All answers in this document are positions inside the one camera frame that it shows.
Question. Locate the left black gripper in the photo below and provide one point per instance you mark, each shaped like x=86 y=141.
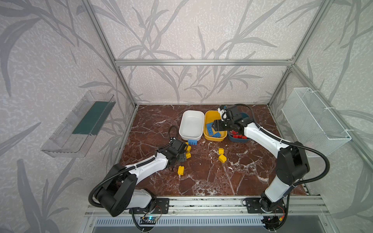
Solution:
x=183 y=150

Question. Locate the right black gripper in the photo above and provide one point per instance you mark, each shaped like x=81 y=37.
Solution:
x=219 y=125

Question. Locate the red brick wide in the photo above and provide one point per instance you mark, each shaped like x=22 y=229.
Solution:
x=237 y=135

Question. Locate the blue brick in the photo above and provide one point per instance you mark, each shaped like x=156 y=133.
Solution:
x=217 y=135
x=210 y=129
x=192 y=142

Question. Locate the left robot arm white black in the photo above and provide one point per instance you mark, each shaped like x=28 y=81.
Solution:
x=117 y=192

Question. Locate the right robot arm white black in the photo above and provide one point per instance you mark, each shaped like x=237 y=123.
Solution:
x=291 y=159

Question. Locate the dark teal plastic bin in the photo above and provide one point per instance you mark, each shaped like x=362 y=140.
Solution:
x=244 y=121

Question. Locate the yellow plastic bin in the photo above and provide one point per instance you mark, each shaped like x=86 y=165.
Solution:
x=211 y=116

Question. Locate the white plastic bin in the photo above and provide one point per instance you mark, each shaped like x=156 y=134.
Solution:
x=192 y=125

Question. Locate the right wiring bundle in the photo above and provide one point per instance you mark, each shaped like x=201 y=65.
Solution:
x=274 y=220

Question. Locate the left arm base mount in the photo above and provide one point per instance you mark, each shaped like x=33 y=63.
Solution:
x=164 y=203

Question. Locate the aluminium front rail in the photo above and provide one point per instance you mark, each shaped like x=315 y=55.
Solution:
x=232 y=206

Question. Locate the left circuit board with wires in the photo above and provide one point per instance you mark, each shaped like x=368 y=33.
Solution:
x=152 y=217

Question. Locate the white wire mesh basket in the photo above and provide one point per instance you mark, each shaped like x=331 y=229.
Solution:
x=313 y=123

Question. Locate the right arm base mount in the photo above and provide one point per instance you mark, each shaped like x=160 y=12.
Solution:
x=256 y=205

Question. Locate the clear plastic wall shelf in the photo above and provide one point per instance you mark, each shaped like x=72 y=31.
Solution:
x=77 y=133

